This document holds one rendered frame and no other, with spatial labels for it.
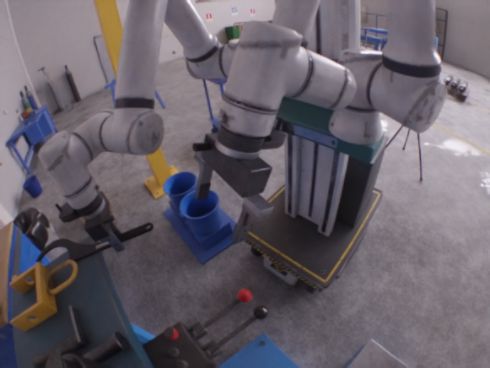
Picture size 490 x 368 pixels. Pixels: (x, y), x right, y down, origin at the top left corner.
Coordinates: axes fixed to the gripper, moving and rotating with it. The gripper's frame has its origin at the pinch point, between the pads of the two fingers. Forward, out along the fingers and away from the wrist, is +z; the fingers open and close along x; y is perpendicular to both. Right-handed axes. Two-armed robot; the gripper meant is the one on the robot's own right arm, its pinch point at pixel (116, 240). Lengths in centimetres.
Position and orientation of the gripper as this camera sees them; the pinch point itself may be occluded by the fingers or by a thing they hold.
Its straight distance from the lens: 71.4
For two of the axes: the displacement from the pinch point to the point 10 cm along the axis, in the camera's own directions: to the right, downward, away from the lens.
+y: 9.0, -3.7, 2.5
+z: 1.2, 7.4, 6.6
